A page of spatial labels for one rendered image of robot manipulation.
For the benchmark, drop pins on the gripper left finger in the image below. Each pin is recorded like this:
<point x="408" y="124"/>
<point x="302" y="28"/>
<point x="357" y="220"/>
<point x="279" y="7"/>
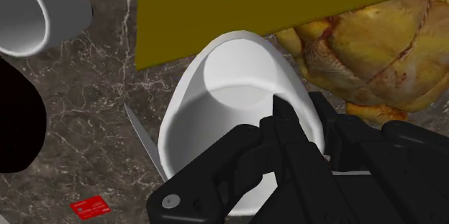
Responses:
<point x="217" y="167"/>

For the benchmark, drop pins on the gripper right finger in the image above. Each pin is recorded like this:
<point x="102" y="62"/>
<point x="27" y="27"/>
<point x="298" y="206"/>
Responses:
<point x="393" y="167"/>

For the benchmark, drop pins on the white cup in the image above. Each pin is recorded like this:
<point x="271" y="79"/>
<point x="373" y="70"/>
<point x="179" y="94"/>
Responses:
<point x="242" y="75"/>

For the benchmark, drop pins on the silver knife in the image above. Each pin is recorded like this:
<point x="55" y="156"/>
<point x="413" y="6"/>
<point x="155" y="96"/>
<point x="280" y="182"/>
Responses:
<point x="145" y="140"/>

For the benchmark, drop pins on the roast chicken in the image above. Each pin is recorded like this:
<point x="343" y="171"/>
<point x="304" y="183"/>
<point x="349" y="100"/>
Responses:
<point x="378" y="47"/>

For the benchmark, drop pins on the red card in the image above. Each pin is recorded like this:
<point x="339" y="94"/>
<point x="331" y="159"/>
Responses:
<point x="90" y="207"/>

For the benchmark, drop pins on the yellow box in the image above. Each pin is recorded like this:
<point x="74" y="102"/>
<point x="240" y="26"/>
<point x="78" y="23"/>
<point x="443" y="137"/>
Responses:
<point x="210" y="19"/>

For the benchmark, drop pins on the black rounded object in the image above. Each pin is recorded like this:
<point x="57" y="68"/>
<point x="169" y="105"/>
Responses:
<point x="19" y="121"/>

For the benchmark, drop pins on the grey cup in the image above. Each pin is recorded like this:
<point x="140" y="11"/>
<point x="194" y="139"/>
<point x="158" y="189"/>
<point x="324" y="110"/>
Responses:
<point x="31" y="9"/>

